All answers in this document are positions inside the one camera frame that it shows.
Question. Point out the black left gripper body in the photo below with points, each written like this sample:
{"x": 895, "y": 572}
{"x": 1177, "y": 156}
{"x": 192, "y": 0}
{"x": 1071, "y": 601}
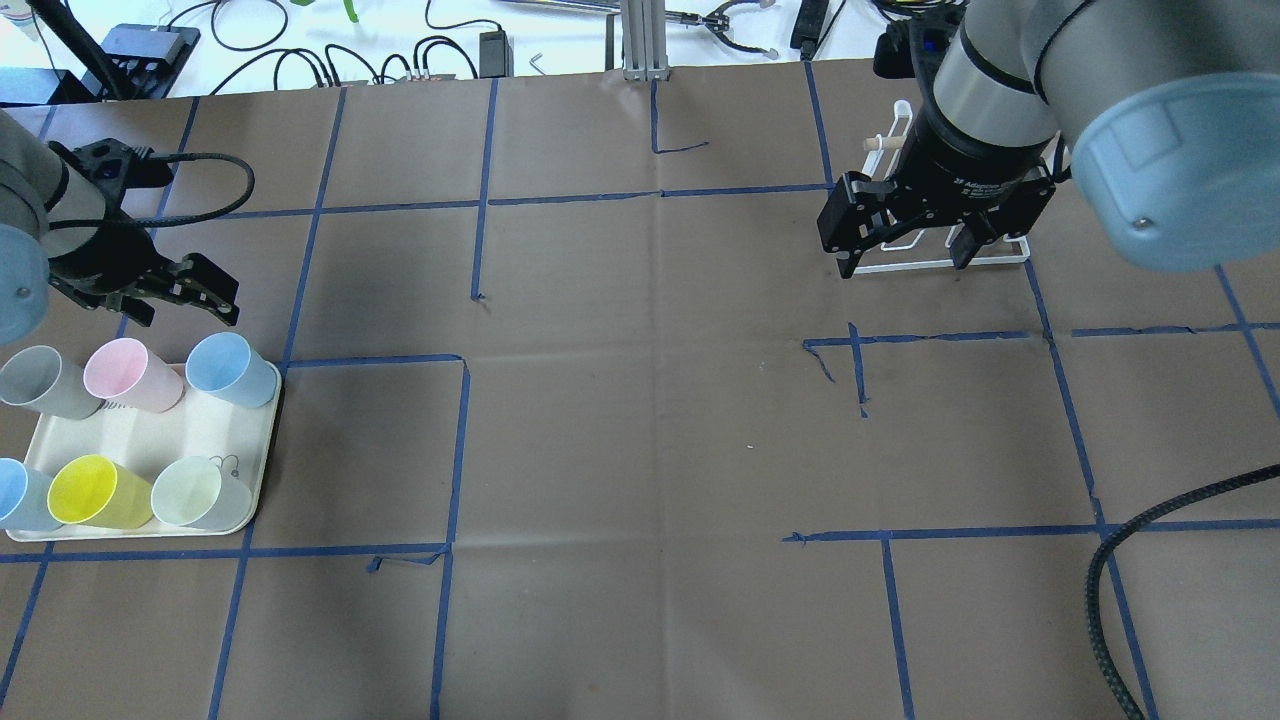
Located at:
{"x": 98, "y": 250}

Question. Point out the light blue cup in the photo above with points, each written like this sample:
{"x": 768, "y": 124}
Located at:
{"x": 226, "y": 366}
{"x": 24, "y": 498}

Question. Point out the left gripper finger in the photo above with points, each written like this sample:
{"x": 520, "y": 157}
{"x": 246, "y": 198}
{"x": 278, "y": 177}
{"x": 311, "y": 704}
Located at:
{"x": 194, "y": 281}
{"x": 133, "y": 309}

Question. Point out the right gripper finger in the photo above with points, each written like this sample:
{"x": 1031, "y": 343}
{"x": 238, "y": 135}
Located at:
{"x": 982, "y": 228}
{"x": 851, "y": 219}

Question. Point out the cream plastic tray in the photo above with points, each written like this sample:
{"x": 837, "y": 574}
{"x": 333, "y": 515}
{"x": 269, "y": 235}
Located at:
{"x": 239, "y": 438}

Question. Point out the black power adapter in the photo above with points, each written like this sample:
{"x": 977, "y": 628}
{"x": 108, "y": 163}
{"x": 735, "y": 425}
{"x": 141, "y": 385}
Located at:
{"x": 495, "y": 57}

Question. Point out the yellow cup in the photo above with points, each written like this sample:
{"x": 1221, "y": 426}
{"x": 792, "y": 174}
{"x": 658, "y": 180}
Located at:
{"x": 94, "y": 491}

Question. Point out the grey cup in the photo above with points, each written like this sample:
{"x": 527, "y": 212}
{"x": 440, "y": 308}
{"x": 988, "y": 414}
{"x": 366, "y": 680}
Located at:
{"x": 39, "y": 379}

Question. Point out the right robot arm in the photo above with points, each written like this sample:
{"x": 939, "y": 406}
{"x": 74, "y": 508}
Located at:
{"x": 1163, "y": 114}

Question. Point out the white cream cup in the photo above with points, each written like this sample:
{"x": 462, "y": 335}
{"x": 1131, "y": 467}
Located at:
{"x": 202, "y": 493}

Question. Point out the pink cup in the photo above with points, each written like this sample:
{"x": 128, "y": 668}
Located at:
{"x": 125, "y": 372}

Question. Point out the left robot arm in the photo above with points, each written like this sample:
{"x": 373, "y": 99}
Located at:
{"x": 43, "y": 183}

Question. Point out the aluminium frame post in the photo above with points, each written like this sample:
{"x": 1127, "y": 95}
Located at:
{"x": 644, "y": 40}

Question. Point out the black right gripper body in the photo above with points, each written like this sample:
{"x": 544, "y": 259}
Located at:
{"x": 968, "y": 158}

